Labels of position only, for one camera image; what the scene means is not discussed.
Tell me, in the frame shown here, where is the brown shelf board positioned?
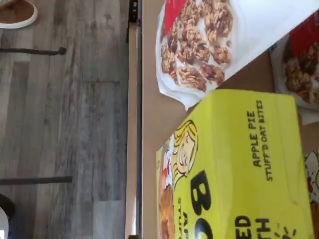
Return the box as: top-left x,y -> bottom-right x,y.
141,0 -> 319,239

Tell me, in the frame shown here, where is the black metal leg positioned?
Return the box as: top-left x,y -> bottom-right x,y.
0,46 -> 67,56
0,176 -> 73,186

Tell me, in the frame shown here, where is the white round stool brown top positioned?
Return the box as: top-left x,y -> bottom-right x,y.
0,0 -> 38,29

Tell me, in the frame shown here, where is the white granola bag red label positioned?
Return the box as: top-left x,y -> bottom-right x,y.
270,9 -> 319,125
155,0 -> 319,112

